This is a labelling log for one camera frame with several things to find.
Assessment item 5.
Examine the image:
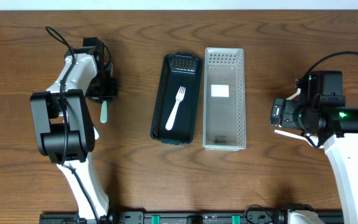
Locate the pale green plastic fork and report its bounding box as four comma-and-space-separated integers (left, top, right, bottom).
100, 100, 108, 123

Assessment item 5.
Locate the white plastic fork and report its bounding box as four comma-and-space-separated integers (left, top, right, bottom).
165, 86, 186, 131

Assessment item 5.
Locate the white plastic fork angled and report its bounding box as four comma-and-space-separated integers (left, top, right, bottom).
93, 126, 99, 140

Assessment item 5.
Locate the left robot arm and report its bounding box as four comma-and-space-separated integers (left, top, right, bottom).
30, 37, 118, 223

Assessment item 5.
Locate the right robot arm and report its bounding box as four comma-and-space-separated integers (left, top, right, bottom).
269, 70, 358, 223

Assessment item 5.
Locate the white plastic spoon top right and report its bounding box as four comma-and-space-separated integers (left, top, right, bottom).
287, 88, 301, 100

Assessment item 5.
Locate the white plastic spoon lowest right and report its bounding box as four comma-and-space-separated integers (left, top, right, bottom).
274, 129, 324, 149

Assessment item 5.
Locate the clear plastic basket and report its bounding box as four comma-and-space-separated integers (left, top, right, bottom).
203, 47, 246, 151

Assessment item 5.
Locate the white label in clear basket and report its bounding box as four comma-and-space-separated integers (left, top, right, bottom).
211, 85, 229, 98

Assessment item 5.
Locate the black plastic basket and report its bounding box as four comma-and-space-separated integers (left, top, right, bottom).
150, 52, 203, 145

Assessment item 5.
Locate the left black cable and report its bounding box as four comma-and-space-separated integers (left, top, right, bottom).
45, 26, 113, 224

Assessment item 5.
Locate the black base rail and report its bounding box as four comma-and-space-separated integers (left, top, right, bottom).
39, 203, 344, 224

